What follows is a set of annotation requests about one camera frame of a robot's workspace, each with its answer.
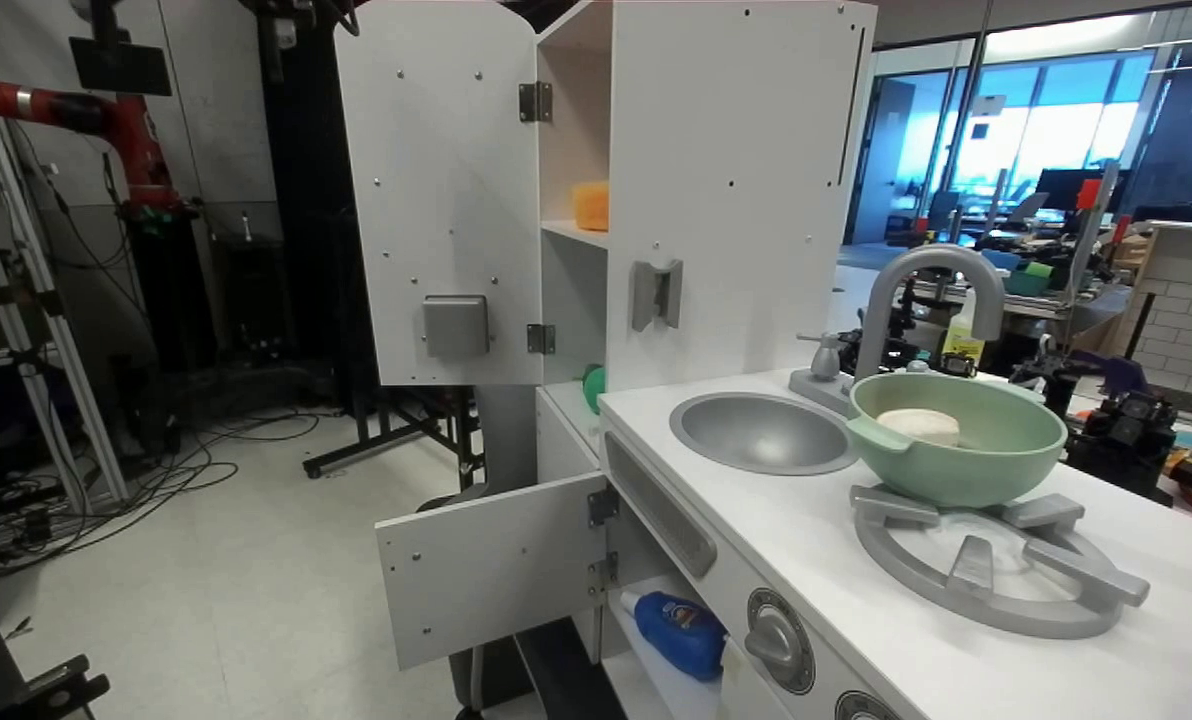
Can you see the white fridge door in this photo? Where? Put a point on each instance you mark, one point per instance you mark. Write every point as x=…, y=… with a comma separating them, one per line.
x=445, y=190

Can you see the mint green toy pot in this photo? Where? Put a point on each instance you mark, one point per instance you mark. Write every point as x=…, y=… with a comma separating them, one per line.
x=1005, y=442

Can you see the red robot arm background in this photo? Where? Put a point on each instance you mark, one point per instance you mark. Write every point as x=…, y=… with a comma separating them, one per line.
x=116, y=123

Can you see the white toy fridge cupboard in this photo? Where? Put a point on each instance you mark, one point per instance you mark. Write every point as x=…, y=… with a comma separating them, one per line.
x=725, y=138

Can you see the orange toy on shelf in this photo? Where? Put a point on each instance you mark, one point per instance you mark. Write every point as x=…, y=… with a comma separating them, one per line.
x=590, y=205

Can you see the grey toy sink basin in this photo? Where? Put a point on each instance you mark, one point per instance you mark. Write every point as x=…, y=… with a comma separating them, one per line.
x=761, y=435

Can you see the white lower cabinet door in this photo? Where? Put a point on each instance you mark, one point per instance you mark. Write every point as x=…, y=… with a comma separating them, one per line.
x=492, y=566

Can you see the blue toy bottle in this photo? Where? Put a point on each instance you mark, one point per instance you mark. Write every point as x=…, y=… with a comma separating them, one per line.
x=685, y=633

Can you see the grey stove knob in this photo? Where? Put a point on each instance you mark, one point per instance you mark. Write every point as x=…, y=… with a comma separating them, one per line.
x=777, y=642

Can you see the white toy kitchen counter unit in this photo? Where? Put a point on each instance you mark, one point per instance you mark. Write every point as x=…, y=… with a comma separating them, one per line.
x=848, y=601

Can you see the grey toy stove burner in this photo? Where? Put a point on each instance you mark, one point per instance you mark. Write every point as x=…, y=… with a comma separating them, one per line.
x=1021, y=571

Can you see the aluminium frame rack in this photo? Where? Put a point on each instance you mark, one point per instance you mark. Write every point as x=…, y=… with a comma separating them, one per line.
x=45, y=357

